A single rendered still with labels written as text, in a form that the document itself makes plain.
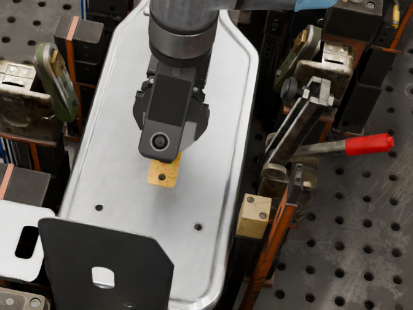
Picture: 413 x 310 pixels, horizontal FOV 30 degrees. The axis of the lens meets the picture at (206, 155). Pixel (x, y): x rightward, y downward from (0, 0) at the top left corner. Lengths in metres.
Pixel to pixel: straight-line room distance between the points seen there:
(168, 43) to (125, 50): 0.31
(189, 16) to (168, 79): 0.11
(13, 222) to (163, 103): 0.26
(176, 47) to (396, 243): 0.69
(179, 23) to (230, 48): 0.36
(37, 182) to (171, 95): 0.26
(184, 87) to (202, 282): 0.25
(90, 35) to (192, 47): 0.36
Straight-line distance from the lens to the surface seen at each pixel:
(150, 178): 1.02
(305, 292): 1.31
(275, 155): 0.95
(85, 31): 1.17
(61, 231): 0.64
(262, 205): 0.94
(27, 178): 1.05
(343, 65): 1.08
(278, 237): 0.92
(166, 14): 0.80
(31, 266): 0.97
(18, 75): 1.06
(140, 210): 1.00
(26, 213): 1.01
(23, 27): 1.56
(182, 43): 0.82
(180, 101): 0.87
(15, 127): 1.12
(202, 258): 0.98
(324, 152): 0.95
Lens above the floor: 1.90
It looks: 59 degrees down
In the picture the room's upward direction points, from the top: 11 degrees clockwise
